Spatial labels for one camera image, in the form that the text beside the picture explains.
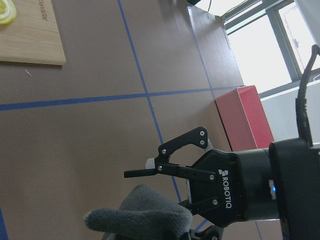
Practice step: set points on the pink plastic bin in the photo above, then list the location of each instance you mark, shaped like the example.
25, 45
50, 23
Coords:
244, 119

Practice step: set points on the yellow lemon slice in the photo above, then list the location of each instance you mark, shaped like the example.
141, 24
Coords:
8, 12

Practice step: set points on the bamboo cutting board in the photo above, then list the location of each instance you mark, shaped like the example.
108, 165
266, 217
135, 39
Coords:
33, 36

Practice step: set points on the grey wiping cloth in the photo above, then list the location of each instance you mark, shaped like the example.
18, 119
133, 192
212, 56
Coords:
143, 215

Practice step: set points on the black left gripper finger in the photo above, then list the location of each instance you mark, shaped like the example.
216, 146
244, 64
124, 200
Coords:
210, 233
197, 137

